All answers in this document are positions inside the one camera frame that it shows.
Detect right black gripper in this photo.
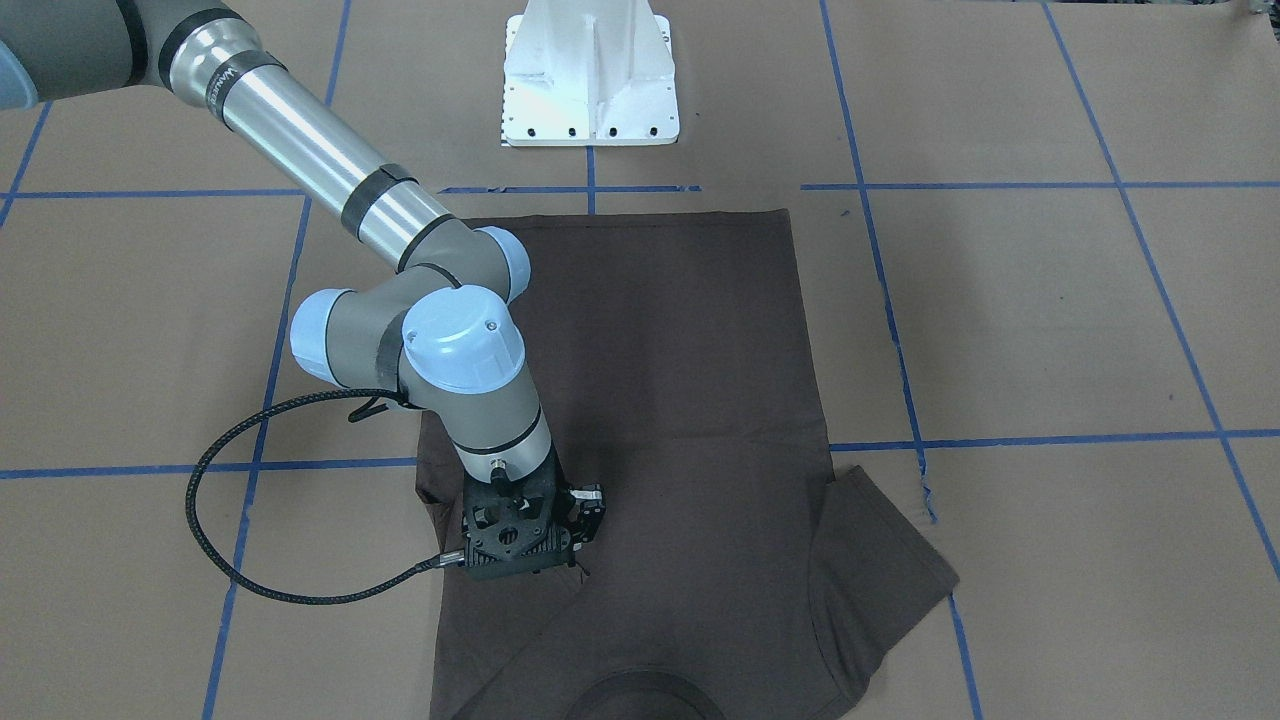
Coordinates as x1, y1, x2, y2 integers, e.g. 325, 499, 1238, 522
461, 451, 605, 580

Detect brown t-shirt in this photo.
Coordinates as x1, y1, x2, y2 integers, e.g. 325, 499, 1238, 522
429, 209, 957, 719

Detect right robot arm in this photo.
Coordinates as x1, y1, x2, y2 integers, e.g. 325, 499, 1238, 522
3, 1, 604, 579

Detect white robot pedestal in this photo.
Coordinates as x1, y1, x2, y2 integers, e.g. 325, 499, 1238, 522
500, 1, 681, 147

